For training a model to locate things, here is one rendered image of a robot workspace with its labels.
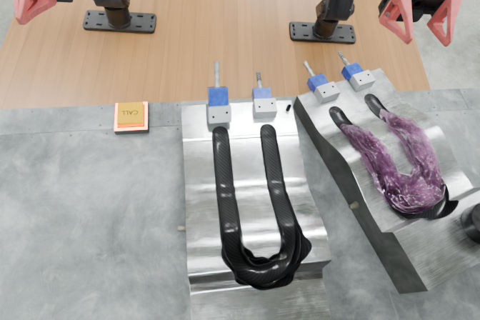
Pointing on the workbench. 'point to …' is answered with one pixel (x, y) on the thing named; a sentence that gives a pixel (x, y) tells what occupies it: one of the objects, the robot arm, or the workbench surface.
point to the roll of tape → (471, 222)
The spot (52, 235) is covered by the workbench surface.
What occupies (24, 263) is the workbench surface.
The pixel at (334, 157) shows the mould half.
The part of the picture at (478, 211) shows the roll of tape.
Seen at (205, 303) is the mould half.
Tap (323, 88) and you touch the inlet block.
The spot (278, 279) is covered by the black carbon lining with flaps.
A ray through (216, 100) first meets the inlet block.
